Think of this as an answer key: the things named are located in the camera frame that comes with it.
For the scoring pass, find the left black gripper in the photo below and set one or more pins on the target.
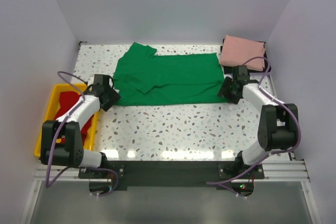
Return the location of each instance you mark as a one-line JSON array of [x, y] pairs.
[[114, 97]]

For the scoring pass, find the folded black t-shirt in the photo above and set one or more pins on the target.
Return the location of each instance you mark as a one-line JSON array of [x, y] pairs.
[[267, 62]]

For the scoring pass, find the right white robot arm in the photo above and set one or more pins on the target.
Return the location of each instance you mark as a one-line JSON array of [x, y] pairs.
[[278, 129]]

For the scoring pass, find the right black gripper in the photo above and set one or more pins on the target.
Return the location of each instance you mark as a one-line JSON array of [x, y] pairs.
[[223, 92]]

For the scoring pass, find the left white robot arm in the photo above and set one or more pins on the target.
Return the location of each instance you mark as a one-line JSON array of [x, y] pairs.
[[61, 140]]

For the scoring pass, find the green t-shirt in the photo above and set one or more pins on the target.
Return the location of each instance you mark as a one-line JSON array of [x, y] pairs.
[[145, 78]]

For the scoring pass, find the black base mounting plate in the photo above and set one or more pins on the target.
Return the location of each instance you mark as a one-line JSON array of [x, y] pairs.
[[161, 174]]

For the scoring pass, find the folded pink t-shirt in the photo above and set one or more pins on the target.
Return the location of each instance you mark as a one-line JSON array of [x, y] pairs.
[[242, 52]]

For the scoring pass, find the red t-shirt in bin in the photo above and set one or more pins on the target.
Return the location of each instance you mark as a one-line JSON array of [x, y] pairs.
[[66, 101]]

